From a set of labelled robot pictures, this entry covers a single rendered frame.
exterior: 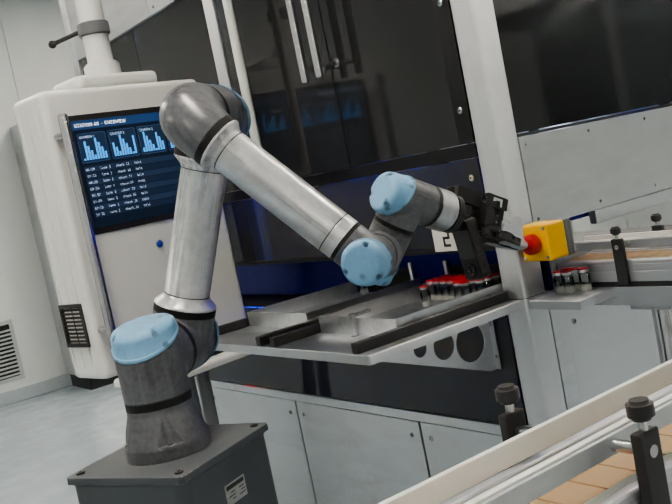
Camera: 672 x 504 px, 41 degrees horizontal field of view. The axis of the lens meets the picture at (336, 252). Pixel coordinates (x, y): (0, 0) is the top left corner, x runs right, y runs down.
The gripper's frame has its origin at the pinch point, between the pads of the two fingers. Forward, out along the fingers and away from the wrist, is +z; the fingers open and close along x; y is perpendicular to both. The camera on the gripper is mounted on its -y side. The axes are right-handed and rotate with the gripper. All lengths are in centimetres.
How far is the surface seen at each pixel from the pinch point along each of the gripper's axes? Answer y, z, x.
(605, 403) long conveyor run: -31, -58, -68
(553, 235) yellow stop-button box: 3.4, 4.5, -3.6
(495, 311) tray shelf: -11.9, 2.4, 7.0
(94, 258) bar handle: -9, -47, 97
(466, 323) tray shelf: -15.6, -4.9, 7.0
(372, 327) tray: -19.0, -17.6, 19.7
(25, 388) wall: -61, 87, 560
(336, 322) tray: -18.3, -17.8, 31.6
